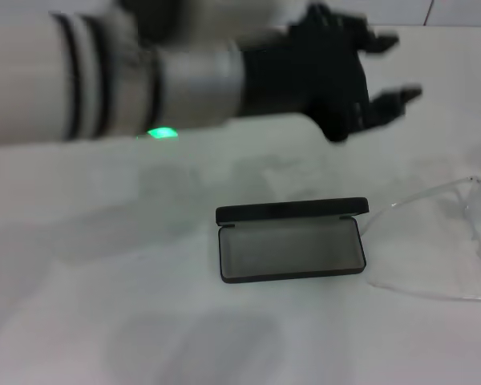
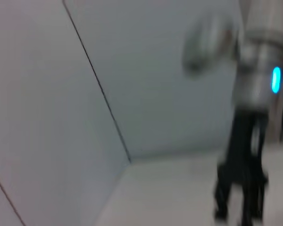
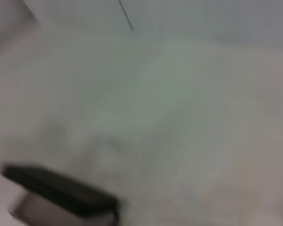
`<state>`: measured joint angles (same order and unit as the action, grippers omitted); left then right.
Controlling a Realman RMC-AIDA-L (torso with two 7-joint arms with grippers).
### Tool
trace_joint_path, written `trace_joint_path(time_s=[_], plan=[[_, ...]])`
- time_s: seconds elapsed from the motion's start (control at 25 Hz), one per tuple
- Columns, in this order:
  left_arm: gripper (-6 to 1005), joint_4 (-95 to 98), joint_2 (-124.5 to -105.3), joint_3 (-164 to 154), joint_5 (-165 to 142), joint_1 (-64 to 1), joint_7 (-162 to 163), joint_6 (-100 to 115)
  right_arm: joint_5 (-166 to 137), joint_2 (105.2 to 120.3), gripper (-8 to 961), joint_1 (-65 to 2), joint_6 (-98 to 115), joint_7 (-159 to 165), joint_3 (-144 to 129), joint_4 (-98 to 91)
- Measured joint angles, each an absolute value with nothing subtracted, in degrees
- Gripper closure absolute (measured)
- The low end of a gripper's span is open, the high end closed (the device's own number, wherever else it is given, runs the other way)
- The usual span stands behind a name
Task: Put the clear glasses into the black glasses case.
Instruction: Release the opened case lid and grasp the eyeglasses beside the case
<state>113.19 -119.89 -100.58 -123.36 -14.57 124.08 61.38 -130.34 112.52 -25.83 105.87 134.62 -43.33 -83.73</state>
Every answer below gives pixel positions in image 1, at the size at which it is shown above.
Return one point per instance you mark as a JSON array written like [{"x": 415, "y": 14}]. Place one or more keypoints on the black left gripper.
[{"x": 304, "y": 80}]

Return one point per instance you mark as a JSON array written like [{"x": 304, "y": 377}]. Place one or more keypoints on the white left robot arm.
[{"x": 44, "y": 80}]

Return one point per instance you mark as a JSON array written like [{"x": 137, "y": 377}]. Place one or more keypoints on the black glasses case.
[{"x": 288, "y": 210}]

